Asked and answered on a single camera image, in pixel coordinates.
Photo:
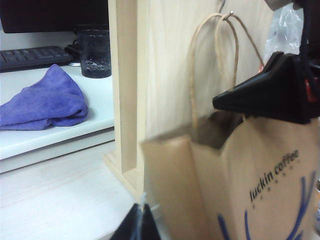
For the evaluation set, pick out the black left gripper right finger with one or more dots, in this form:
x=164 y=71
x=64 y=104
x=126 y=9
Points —
x=280 y=92

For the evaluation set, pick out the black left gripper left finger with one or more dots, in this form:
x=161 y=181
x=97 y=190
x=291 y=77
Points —
x=140 y=225

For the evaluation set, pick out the brown luckin coffee paper bag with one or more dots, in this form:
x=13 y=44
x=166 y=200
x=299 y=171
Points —
x=240 y=175

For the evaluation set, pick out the clear plastic bag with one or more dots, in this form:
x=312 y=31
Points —
x=282 y=30

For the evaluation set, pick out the white desk riser shelf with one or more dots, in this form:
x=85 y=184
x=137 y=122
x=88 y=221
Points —
x=97 y=125

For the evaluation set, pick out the light wooden board stand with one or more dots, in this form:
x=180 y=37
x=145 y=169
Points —
x=165 y=62

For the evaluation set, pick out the purple cloth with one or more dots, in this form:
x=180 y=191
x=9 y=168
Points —
x=47 y=100

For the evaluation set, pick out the dark glass cup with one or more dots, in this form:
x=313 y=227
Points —
x=95 y=52

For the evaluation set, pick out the black keyboard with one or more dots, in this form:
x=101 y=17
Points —
x=32 y=56

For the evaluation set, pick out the black monitor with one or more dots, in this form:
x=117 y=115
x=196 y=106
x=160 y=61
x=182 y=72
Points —
x=50 y=15

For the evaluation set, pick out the white wall hook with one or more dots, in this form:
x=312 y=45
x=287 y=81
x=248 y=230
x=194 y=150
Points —
x=231 y=12

